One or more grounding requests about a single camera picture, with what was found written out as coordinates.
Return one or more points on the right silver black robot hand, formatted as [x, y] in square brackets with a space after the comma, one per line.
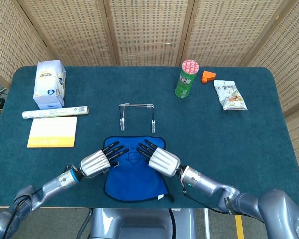
[164, 161]

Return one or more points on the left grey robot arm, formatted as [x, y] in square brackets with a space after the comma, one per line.
[52, 185]

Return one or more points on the white yellow paper pad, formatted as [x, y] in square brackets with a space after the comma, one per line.
[52, 129]

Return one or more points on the teal table mat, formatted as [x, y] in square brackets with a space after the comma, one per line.
[214, 149]

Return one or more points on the white blue tissue box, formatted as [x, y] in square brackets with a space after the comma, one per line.
[48, 84]

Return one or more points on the green chips can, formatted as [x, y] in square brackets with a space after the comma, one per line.
[185, 82]

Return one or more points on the blue cloth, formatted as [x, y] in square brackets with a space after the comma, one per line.
[137, 181]

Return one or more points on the rolled white tube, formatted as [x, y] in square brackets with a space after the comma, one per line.
[54, 112]

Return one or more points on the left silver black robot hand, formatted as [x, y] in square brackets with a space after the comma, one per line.
[94, 163]

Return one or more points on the woven wooden folding screen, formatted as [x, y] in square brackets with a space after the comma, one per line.
[149, 30]

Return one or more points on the white snack bag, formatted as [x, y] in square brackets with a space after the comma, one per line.
[230, 95]

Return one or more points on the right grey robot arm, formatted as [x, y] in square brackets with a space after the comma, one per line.
[271, 206]

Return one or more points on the grey robot torso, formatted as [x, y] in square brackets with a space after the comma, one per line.
[139, 224]

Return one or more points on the orange plastic block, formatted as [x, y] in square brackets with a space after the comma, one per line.
[209, 75]

